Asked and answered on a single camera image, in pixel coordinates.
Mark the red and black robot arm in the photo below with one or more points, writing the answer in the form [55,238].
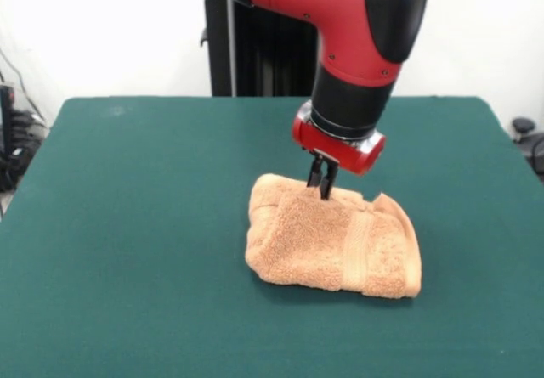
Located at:
[361,25]

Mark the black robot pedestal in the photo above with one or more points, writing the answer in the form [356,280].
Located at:
[259,55]

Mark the orange terry towel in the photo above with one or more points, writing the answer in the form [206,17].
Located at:
[314,250]

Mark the black electronics box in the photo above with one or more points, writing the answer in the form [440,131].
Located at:
[7,140]

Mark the dark green table cloth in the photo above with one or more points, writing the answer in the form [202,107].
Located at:
[127,246]

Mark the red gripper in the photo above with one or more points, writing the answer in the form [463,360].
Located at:
[340,153]

